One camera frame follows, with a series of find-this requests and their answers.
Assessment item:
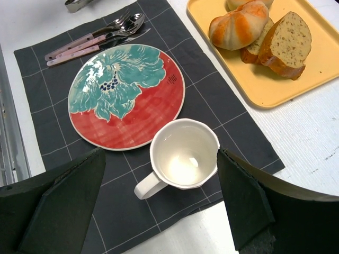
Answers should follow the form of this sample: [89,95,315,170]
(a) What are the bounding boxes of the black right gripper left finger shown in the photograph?
[1,148,106,253]

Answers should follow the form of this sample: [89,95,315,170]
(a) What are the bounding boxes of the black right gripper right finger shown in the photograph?
[217,149,338,253]

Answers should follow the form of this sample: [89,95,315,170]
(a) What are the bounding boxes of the orange striped round bread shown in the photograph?
[209,1,269,51]

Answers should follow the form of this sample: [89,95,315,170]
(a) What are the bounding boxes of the metal serving tongs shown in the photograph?
[65,0,93,13]

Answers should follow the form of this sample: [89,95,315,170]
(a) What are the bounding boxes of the front bread slice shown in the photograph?
[240,18,274,65]

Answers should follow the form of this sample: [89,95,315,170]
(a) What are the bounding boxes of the bread slice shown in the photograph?
[258,11,312,80]
[240,18,274,65]

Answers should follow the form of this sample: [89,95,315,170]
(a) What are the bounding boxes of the rear bread slice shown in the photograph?
[258,11,312,80]

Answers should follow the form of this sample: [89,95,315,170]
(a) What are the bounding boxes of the white mug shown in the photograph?
[134,118,220,199]

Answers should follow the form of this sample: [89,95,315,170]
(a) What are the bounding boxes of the yellow tray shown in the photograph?
[186,0,339,110]

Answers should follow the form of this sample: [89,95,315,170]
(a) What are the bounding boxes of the red and teal plate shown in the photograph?
[68,44,185,151]

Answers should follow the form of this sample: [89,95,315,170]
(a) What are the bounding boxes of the dark checked placemat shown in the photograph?
[13,0,286,254]

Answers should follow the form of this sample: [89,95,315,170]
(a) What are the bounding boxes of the aluminium frame rail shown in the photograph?
[1,55,31,187]

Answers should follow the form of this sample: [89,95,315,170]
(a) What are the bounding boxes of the pink-handled knife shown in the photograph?
[47,28,151,67]

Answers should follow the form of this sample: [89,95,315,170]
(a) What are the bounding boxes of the pink-handled spoon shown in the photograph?
[55,13,145,58]

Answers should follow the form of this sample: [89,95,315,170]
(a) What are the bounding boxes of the ring-shaped bagel bread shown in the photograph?
[226,0,273,11]

